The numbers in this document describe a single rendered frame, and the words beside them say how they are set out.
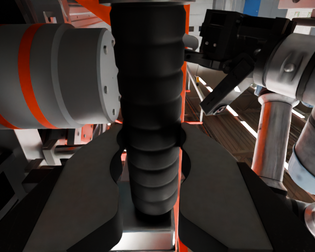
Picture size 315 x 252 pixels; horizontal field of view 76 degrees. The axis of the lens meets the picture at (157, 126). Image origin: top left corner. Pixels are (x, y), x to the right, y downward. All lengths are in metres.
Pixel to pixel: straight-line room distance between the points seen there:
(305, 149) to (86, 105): 0.28
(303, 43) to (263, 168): 0.44
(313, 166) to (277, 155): 0.36
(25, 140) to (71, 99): 0.15
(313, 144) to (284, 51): 0.12
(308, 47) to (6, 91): 0.34
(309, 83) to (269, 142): 0.42
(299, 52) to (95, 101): 0.24
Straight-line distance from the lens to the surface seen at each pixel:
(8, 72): 0.27
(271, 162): 0.67
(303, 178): 0.35
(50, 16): 0.57
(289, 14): 10.11
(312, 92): 0.28
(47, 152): 0.42
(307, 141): 0.32
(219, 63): 0.33
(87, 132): 0.62
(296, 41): 0.30
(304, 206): 0.69
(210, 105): 0.35
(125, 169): 0.28
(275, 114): 0.71
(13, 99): 0.28
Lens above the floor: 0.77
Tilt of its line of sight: 30 degrees up
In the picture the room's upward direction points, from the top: 179 degrees clockwise
